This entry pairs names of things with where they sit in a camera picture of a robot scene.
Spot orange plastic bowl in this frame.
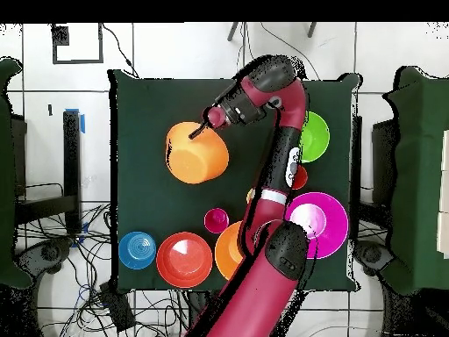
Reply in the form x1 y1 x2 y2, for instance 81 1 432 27
164 121 231 185
214 220 246 281

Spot dark green table cloth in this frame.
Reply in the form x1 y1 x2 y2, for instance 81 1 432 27
110 68 360 292

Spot magenta plastic cup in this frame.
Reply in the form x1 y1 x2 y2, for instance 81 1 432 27
203 207 231 235

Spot green plastic bowl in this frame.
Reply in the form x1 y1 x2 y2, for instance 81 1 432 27
299 111 331 164

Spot red plastic cup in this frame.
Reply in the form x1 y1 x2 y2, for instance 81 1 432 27
291 164 309 191

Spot blue tape strip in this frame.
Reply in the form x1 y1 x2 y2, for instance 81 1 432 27
65 107 86 134

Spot red-orange plastic bowl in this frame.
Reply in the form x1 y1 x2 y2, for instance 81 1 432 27
155 231 214 290

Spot black metal stand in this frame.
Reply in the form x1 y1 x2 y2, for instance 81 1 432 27
15 109 83 235

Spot blue plastic bowl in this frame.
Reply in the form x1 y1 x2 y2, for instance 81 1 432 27
118 231 158 271

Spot pink plastic bowl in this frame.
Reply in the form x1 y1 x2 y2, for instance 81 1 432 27
284 191 350 261

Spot green covered side table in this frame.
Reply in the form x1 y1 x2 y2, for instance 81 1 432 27
0 57 32 289
380 65 449 296

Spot black floor box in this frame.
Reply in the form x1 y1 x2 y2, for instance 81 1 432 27
98 281 137 333

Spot black floor cable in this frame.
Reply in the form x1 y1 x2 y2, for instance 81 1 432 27
101 23 141 79

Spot black square floor frame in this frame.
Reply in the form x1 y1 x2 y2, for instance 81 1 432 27
51 23 105 65

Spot tangled floor cables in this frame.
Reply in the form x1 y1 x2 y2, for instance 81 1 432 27
15 199 190 337

